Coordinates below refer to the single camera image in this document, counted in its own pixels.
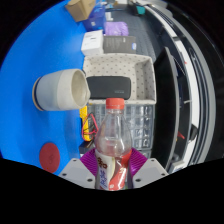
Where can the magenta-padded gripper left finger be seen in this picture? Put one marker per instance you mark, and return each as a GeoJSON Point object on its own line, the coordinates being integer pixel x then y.
{"type": "Point", "coordinates": [76, 171]}

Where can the grey ceramic mug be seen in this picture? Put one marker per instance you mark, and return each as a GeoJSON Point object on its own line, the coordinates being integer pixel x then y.
{"type": "Point", "coordinates": [56, 90]}

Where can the white box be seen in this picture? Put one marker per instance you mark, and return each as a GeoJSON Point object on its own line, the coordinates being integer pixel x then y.
{"type": "Point", "coordinates": [91, 42]}

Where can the blue box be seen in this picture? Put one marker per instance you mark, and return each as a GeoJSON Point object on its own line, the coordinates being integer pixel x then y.
{"type": "Point", "coordinates": [95, 20]}

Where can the dark grey box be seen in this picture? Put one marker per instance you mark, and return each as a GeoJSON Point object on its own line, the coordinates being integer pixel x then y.
{"type": "Point", "coordinates": [118, 44]}

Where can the black shelf unit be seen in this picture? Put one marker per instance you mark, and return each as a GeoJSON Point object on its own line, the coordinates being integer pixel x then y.
{"type": "Point", "coordinates": [168, 100]}

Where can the flat round red coaster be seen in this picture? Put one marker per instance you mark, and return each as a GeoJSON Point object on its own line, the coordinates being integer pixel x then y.
{"type": "Point", "coordinates": [50, 158]}

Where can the clear red-capped drink bottle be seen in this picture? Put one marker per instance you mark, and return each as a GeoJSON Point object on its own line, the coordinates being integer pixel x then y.
{"type": "Point", "coordinates": [113, 146]}

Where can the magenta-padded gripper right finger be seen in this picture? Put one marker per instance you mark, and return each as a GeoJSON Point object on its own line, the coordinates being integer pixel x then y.
{"type": "Point", "coordinates": [150, 171]}

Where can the black speaker case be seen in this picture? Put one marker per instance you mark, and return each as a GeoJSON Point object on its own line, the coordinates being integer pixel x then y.
{"type": "Point", "coordinates": [108, 87]}

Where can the teal holder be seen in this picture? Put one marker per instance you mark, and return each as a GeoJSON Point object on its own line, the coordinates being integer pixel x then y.
{"type": "Point", "coordinates": [140, 10]}

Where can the brown cardboard box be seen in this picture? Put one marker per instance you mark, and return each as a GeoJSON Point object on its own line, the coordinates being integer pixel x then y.
{"type": "Point", "coordinates": [80, 8]}

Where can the white perforated basket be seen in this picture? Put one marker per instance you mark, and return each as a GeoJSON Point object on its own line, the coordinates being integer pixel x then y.
{"type": "Point", "coordinates": [113, 65]}

